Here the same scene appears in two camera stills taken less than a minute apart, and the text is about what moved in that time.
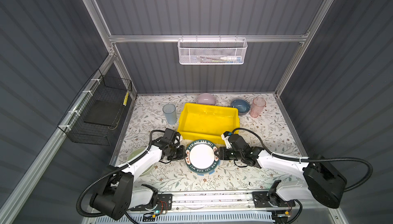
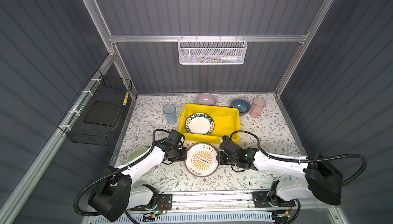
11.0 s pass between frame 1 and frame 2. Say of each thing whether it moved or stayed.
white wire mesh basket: stayed
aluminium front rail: stayed
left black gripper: stayed
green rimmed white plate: moved
